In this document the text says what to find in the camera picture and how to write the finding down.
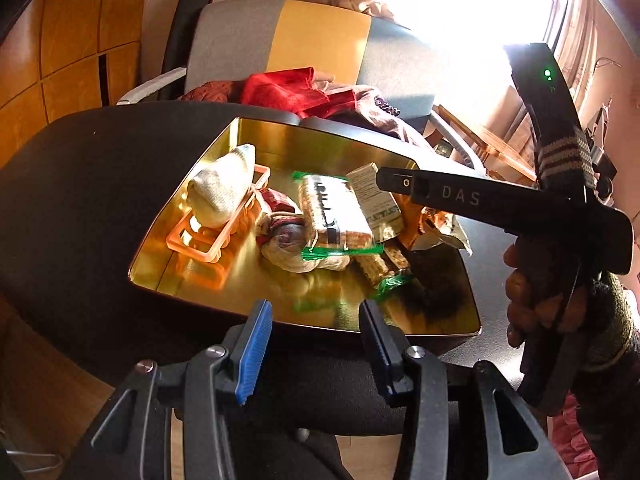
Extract orange plastic rack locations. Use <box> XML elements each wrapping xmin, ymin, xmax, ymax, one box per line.
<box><xmin>164</xmin><ymin>162</ymin><xmax>272</xmax><ymax>265</ymax></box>

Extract red white cloth bundle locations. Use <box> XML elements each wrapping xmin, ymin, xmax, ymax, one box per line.
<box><xmin>256</xmin><ymin>188</ymin><xmax>350</xmax><ymax>274</ymax></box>

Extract wooden side table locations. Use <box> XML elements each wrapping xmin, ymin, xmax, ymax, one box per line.
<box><xmin>434</xmin><ymin>104</ymin><xmax>536</xmax><ymax>184</ymax></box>

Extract pink cloth pile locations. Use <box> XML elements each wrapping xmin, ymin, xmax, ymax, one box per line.
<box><xmin>181</xmin><ymin>70</ymin><xmax>431</xmax><ymax>148</ymax></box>

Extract right hand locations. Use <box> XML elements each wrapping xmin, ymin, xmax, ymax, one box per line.
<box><xmin>503</xmin><ymin>237</ymin><xmax>597</xmax><ymax>348</ymax></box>

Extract orange snack bag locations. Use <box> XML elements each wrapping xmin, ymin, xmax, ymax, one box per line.
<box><xmin>393</xmin><ymin>193</ymin><xmax>473</xmax><ymax>256</ymax></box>

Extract white sock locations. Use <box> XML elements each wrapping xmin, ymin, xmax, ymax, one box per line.
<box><xmin>186</xmin><ymin>144</ymin><xmax>256</xmax><ymax>229</ymax></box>

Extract pink blanket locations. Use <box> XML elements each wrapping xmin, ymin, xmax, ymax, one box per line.
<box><xmin>547</xmin><ymin>393</ymin><xmax>598</xmax><ymax>479</ymax></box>

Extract red gold gift box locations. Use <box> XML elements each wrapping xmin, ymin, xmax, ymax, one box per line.
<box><xmin>129</xmin><ymin>118</ymin><xmax>482</xmax><ymax>342</ymax></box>

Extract olive green small box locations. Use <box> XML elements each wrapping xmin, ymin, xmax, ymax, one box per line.
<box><xmin>347</xmin><ymin>162</ymin><xmax>404</xmax><ymax>244</ymax></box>

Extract cracker pack green ends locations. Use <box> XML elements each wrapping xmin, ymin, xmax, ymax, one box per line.
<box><xmin>292</xmin><ymin>171</ymin><xmax>383</xmax><ymax>261</ymax></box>

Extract grey yellow armchair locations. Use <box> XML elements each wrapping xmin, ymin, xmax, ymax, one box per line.
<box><xmin>118</xmin><ymin>0</ymin><xmax>484</xmax><ymax>170</ymax></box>

